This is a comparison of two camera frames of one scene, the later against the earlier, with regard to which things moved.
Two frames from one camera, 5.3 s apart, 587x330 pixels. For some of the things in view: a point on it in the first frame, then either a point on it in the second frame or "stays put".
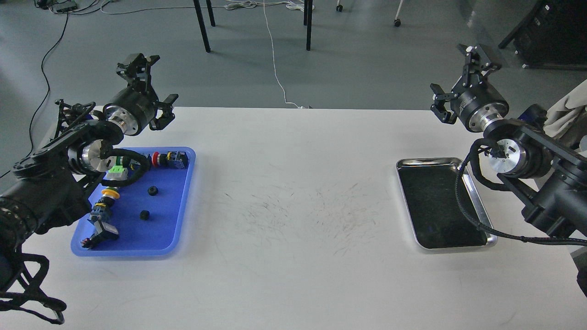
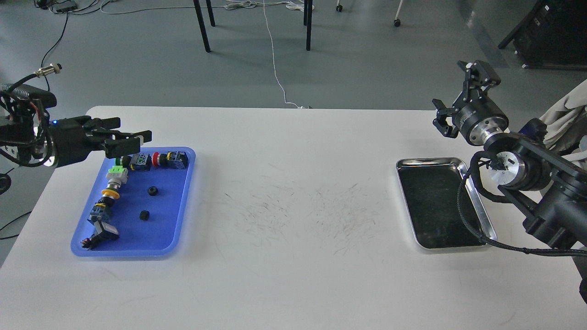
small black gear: (144, 215) stays put
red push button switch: (174, 160) stays put
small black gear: (152, 190) stays put
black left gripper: (135, 107) -> (74, 139)
